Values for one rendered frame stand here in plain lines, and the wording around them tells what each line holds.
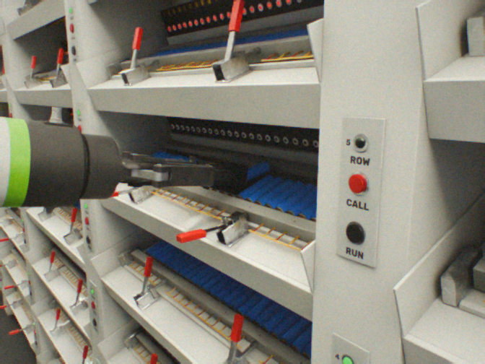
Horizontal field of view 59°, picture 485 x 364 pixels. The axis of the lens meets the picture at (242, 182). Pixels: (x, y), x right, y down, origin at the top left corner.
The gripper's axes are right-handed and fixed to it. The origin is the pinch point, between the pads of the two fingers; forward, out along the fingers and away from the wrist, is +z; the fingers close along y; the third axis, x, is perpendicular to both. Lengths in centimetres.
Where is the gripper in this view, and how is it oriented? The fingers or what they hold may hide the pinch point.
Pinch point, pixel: (221, 173)
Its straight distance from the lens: 61.1
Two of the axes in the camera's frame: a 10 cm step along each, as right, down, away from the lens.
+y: -6.1, -1.6, 7.7
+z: 7.8, 0.3, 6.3
